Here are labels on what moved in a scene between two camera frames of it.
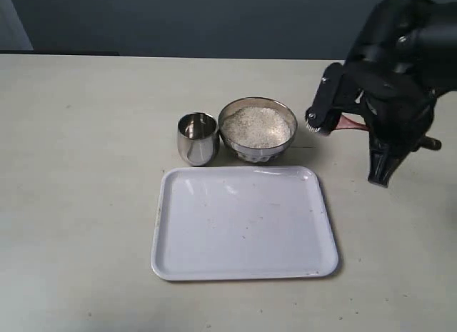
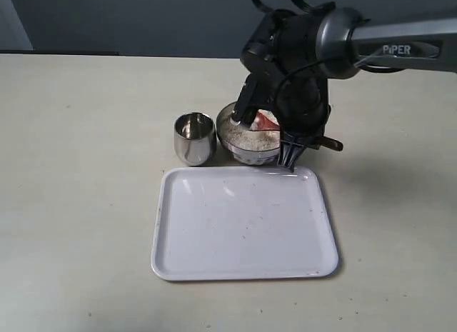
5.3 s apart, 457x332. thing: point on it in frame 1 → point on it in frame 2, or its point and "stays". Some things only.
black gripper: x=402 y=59 → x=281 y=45
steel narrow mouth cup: x=198 y=138 stays
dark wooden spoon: x=345 y=122 → x=330 y=143
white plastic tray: x=216 y=223 stays
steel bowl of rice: x=257 y=129 stays
